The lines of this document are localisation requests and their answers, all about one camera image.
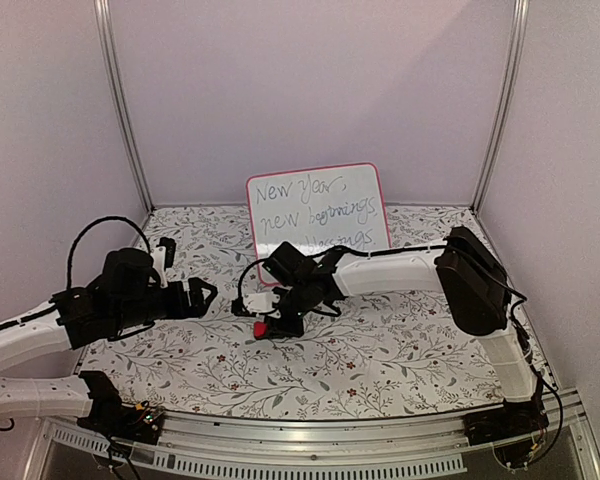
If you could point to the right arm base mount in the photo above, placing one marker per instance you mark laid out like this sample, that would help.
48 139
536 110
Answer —
510 420

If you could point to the right aluminium corner post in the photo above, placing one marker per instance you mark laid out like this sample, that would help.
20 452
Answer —
506 95

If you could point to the left aluminium corner post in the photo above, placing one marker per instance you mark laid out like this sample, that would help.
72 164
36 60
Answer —
102 10

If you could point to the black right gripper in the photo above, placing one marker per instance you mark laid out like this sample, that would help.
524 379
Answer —
293 331

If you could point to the floral patterned table mat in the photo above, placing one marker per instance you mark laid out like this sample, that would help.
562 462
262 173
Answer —
387 355

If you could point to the pink framed whiteboard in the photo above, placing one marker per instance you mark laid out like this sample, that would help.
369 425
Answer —
315 209

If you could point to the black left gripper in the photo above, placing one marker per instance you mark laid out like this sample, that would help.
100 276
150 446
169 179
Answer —
197 308

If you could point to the aluminium front rail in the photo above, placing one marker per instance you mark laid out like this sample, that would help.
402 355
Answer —
195 446

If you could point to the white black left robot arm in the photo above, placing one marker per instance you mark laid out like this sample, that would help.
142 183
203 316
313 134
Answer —
67 321

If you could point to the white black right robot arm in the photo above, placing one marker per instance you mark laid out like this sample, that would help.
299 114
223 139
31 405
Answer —
459 266

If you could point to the red black whiteboard eraser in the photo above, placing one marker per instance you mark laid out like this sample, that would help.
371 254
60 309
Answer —
260 330

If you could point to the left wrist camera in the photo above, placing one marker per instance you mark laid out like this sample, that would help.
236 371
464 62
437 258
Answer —
163 258

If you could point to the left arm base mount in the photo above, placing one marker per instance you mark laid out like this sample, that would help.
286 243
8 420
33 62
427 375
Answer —
141 422

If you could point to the aluminium corner post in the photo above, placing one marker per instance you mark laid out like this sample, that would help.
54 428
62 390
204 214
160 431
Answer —
506 95
102 10

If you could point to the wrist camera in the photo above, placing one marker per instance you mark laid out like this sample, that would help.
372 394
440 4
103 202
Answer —
256 304
163 258

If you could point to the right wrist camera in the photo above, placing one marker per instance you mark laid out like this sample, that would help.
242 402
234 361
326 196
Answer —
256 304

